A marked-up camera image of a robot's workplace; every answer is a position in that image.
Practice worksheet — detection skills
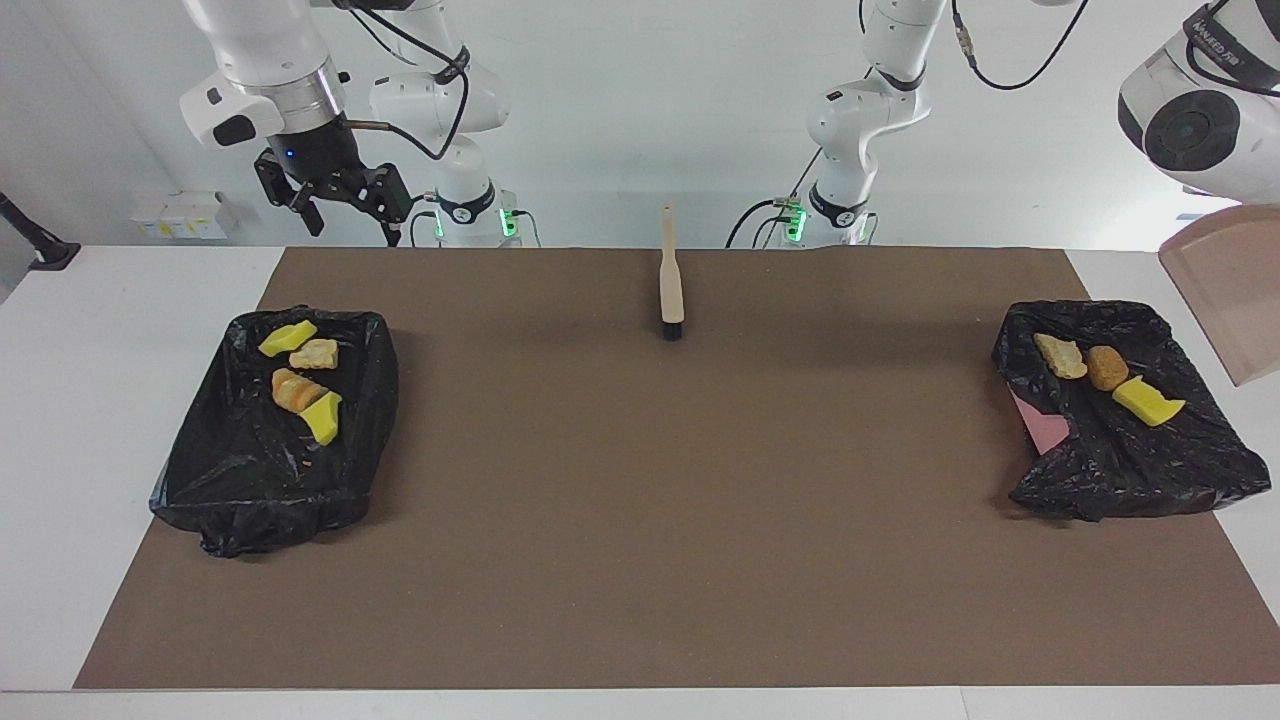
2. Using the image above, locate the black plastic trash bag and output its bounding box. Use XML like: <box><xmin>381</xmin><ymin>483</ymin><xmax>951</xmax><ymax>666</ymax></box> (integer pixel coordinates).
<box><xmin>992</xmin><ymin>298</ymin><xmax>1273</xmax><ymax>523</ymax></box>
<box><xmin>150</xmin><ymin>305</ymin><xmax>401</xmax><ymax>559</ymax></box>

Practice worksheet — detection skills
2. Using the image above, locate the white cardboard box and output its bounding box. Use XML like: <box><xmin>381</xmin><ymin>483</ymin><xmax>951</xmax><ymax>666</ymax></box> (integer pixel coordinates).
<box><xmin>132</xmin><ymin>190</ymin><xmax>236</xmax><ymax>241</ymax></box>

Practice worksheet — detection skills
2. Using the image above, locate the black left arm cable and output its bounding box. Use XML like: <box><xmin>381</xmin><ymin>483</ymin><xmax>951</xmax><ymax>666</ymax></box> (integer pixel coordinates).
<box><xmin>950</xmin><ymin>0</ymin><xmax>1280</xmax><ymax>99</ymax></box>

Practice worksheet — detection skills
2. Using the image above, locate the small green yellow sponge piece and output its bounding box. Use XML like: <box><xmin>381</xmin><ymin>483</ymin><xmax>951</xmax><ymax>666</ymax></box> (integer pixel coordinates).
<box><xmin>258</xmin><ymin>320</ymin><xmax>318</xmax><ymax>358</ymax></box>

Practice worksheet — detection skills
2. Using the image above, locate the yellow sponge chunk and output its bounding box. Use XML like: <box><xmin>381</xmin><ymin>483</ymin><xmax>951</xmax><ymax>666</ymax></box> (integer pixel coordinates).
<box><xmin>300</xmin><ymin>391</ymin><xmax>343</xmax><ymax>447</ymax></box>

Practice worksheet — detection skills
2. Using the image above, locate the brown table mat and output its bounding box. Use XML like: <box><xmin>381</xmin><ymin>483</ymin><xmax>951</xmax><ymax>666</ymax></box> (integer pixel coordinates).
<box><xmin>75</xmin><ymin>247</ymin><xmax>1280</xmax><ymax>691</ymax></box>

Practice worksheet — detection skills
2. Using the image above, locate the black camera stand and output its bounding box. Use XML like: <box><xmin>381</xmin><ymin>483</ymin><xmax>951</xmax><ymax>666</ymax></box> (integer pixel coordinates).
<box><xmin>0</xmin><ymin>192</ymin><xmax>81</xmax><ymax>271</ymax></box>

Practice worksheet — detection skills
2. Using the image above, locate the notched green yellow sponge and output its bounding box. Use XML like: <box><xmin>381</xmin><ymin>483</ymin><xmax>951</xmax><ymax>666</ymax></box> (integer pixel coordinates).
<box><xmin>1112</xmin><ymin>376</ymin><xmax>1187</xmax><ymax>428</ymax></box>

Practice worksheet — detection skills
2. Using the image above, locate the striped orange croissant piece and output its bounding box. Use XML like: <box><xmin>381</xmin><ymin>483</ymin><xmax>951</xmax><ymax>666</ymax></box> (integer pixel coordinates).
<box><xmin>271</xmin><ymin>368</ymin><xmax>329</xmax><ymax>414</ymax></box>
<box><xmin>1033</xmin><ymin>333</ymin><xmax>1088</xmax><ymax>381</ymax></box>

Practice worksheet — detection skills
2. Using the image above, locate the beige plastic dustpan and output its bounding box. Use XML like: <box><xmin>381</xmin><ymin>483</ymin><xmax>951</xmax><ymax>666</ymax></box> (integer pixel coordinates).
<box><xmin>1159</xmin><ymin>204</ymin><xmax>1280</xmax><ymax>388</ymax></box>

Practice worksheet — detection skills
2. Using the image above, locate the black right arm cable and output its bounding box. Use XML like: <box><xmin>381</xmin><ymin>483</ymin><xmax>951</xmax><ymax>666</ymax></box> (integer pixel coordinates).
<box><xmin>330</xmin><ymin>0</ymin><xmax>471</xmax><ymax>161</ymax></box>

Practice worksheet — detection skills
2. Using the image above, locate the beige hand brush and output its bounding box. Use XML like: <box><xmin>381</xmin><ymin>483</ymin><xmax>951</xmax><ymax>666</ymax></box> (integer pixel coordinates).
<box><xmin>659</xmin><ymin>205</ymin><xmax>687</xmax><ymax>342</ymax></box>

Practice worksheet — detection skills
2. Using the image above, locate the brown fried nugget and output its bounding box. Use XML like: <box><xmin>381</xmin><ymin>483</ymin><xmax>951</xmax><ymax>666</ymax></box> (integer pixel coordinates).
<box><xmin>1087</xmin><ymin>346</ymin><xmax>1130</xmax><ymax>392</ymax></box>

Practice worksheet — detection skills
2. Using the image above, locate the pink bin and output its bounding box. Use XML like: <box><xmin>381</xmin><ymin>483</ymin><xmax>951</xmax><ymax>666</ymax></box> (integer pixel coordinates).
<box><xmin>1008</xmin><ymin>385</ymin><xmax>1071</xmax><ymax>456</ymax></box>

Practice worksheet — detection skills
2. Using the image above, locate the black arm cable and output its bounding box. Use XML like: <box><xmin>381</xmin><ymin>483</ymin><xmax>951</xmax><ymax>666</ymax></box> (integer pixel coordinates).
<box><xmin>950</xmin><ymin>0</ymin><xmax>1280</xmax><ymax>99</ymax></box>
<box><xmin>330</xmin><ymin>0</ymin><xmax>471</xmax><ymax>161</ymax></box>

